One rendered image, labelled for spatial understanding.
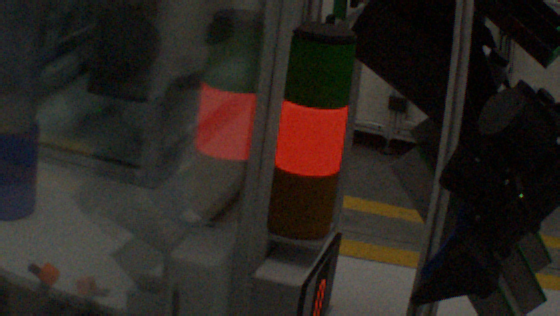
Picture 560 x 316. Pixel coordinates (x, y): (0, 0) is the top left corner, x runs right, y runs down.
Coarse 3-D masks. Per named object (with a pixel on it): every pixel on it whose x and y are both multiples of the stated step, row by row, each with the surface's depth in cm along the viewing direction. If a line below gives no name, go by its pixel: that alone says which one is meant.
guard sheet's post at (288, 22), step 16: (288, 0) 91; (304, 0) 92; (288, 16) 91; (304, 16) 93; (288, 32) 91; (288, 48) 92; (272, 96) 93; (272, 112) 93; (272, 128) 94; (272, 144) 94; (272, 160) 94; (272, 176) 95; (256, 208) 96; (256, 224) 96; (256, 240) 97; (272, 240) 98; (256, 256) 97
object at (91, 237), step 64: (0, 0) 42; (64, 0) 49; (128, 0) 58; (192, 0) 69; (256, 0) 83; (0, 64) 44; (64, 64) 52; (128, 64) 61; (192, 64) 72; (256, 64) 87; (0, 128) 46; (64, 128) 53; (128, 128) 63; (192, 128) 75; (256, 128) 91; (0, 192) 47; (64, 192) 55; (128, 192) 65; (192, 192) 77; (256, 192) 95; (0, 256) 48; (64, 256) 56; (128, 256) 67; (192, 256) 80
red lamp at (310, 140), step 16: (288, 112) 93; (304, 112) 92; (320, 112) 92; (336, 112) 92; (288, 128) 93; (304, 128) 92; (320, 128) 92; (336, 128) 93; (288, 144) 93; (304, 144) 92; (320, 144) 93; (336, 144) 93; (288, 160) 93; (304, 160) 93; (320, 160) 93; (336, 160) 94
